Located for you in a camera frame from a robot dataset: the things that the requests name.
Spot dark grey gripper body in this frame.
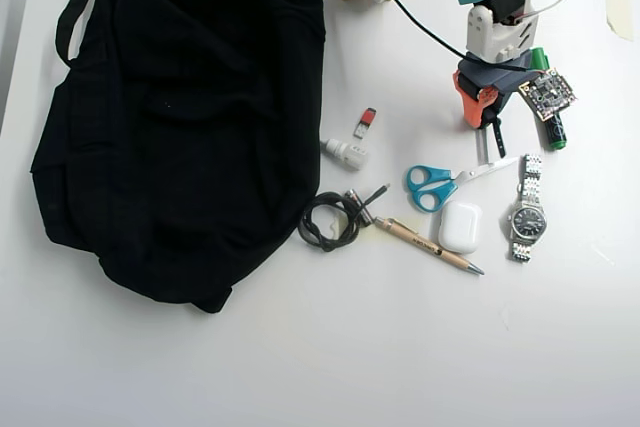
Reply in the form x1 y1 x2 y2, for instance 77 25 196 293
457 49 534 98

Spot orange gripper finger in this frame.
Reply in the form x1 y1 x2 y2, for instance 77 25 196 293
452 70 501 131

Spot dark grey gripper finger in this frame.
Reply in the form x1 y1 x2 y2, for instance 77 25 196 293
492 89 516 121

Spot black fabric bag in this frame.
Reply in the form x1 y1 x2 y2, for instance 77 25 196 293
28 0 326 316

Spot green capped black marker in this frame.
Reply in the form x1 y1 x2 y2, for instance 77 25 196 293
529 46 570 152

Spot red and black usb stick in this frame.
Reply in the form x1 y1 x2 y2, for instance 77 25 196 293
352 107 378 139

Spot white earbuds case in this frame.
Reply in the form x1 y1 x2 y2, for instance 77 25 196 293
437 200 483 254

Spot silver metal wristwatch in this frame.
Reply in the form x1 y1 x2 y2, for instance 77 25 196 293
505 153 546 264

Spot white plug adapter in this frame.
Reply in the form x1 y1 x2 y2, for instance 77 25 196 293
319 137 369 172

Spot beige masking tape strip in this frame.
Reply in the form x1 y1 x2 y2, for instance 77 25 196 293
603 0 635 42

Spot wooden ballpoint pen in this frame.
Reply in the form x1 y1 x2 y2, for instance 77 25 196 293
373 215 485 277

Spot black copper AA battery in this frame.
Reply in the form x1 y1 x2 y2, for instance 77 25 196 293
346 189 375 227

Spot bare camera circuit board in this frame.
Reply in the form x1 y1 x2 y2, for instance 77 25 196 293
517 65 579 123

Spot blue handled scissors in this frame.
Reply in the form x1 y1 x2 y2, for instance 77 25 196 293
404 155 521 213

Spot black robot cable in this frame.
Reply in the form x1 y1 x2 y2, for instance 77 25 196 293
334 0 529 73

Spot coiled black usb cable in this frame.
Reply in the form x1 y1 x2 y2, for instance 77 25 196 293
297 183 392 253

